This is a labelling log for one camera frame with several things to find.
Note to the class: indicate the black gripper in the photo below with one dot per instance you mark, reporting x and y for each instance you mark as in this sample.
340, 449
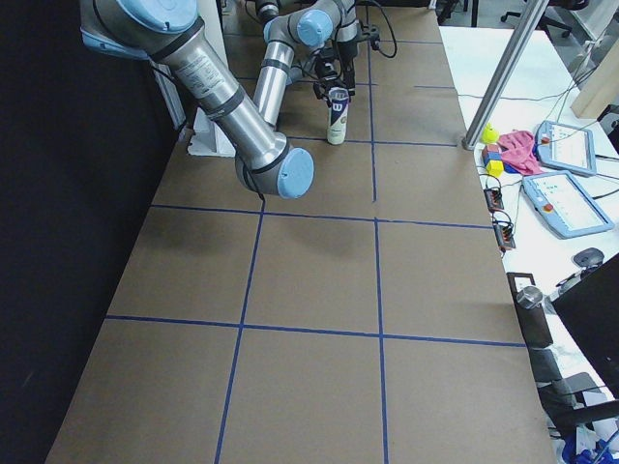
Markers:
328, 72
347, 52

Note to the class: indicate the Wilson tennis ball can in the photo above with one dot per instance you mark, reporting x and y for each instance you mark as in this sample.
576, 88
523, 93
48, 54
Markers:
338, 102

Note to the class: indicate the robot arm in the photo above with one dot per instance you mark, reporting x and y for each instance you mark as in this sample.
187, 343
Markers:
172, 33
290, 72

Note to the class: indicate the yellow tennis ball on desk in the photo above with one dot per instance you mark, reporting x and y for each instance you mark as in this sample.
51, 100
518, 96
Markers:
490, 135

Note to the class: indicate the blue block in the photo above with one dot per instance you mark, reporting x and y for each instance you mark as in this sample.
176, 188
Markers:
508, 168

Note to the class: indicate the red block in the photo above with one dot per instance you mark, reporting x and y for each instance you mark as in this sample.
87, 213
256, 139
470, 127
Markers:
492, 151

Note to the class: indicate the yellow block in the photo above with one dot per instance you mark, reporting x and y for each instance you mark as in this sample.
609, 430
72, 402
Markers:
494, 167

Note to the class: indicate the far black power adapter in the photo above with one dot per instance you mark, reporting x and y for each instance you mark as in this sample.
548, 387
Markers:
494, 199

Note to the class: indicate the black power adapter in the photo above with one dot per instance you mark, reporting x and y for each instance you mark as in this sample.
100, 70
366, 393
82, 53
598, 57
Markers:
504, 234
494, 199

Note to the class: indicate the pink cloth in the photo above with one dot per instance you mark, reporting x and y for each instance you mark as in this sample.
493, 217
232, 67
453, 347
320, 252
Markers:
517, 151

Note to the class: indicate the near black power adapter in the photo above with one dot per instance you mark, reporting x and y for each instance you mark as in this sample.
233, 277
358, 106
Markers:
504, 234

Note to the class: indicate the far teach pendant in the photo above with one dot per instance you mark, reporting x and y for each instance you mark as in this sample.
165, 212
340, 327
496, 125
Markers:
561, 146

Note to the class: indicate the teach pendant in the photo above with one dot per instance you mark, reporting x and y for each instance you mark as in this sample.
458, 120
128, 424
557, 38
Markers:
567, 209
561, 146

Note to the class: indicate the near teach pendant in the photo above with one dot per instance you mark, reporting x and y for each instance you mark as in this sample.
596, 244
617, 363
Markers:
567, 209

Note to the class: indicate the steel cup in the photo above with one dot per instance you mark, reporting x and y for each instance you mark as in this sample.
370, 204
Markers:
529, 297

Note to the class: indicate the black computer mouse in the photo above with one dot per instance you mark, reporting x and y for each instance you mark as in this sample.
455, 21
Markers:
589, 258

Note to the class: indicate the black monitor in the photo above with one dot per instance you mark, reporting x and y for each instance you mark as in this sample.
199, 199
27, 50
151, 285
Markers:
589, 311

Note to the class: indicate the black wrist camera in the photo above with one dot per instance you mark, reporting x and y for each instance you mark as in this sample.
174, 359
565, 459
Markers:
370, 34

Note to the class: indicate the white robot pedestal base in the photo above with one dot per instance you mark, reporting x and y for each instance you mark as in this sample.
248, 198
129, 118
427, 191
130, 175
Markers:
208, 140

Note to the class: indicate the aluminium frame post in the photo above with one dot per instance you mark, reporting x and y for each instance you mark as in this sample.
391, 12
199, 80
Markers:
516, 44

